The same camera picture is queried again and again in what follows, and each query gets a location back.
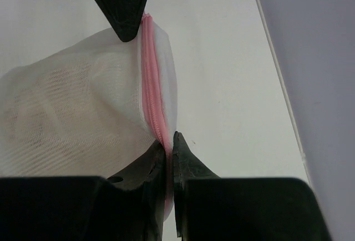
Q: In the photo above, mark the white mesh laundry bag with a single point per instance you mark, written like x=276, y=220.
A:
x=158, y=86

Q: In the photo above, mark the beige bra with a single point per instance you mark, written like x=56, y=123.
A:
x=75, y=114

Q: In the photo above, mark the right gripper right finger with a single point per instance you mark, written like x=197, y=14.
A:
x=186, y=166

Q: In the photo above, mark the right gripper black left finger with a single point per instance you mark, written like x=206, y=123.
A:
x=136, y=198

